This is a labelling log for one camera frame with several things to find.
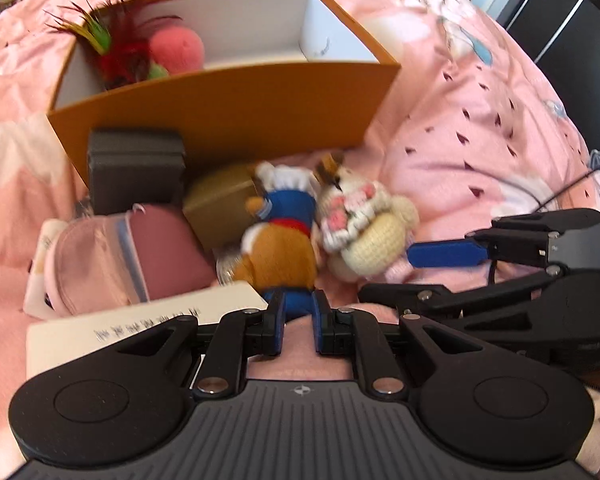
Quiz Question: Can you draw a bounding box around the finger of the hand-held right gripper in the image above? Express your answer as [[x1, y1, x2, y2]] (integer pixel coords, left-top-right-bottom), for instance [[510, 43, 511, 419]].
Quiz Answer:
[[409, 208, 600, 269], [358, 266, 576, 322]]

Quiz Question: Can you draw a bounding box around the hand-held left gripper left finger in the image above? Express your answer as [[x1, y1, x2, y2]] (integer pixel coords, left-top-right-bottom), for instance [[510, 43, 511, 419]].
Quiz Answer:
[[92, 291, 286, 397]]

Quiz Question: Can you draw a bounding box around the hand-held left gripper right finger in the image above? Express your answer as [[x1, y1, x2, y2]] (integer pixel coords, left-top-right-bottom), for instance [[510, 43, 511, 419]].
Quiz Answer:
[[312, 291, 486, 397]]

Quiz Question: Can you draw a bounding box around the cream crochet doll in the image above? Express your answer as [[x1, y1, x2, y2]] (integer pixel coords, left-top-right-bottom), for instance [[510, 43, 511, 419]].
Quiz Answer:
[[312, 152, 421, 283]]

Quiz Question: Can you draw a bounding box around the dog plush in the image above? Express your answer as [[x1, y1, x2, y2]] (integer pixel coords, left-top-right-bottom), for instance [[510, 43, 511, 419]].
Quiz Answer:
[[230, 160, 322, 322]]

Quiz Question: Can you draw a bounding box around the round glitter mirror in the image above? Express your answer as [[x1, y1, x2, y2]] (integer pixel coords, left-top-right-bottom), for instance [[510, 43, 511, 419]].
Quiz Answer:
[[215, 247, 251, 286]]

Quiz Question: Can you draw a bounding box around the pink wallet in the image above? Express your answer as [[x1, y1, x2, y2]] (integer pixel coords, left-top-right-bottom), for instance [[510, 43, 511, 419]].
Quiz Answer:
[[45, 203, 216, 317]]

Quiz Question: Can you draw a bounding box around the long white box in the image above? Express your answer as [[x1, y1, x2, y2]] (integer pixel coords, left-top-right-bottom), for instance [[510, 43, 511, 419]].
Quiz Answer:
[[26, 280, 270, 381]]

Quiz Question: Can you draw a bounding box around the black box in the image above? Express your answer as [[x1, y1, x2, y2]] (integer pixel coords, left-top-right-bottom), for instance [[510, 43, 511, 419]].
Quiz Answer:
[[87, 129, 187, 213]]

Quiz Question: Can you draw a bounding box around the orange cardboard box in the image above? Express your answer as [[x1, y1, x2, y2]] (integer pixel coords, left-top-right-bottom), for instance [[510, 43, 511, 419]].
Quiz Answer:
[[46, 0, 401, 188]]

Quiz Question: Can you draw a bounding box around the gold box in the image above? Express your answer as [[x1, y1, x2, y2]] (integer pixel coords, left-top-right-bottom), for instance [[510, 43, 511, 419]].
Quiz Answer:
[[182, 165, 261, 253]]

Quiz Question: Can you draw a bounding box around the black cabinet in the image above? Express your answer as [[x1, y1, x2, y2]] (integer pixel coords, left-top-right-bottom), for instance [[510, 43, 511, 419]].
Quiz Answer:
[[500, 0, 600, 161]]

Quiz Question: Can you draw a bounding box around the pink plush ball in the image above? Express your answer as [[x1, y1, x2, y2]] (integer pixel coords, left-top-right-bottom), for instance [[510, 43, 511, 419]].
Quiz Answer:
[[147, 26, 206, 75]]

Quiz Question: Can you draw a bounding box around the red green feather toy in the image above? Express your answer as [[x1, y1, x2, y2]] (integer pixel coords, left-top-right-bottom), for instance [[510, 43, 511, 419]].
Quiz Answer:
[[44, 0, 183, 91]]

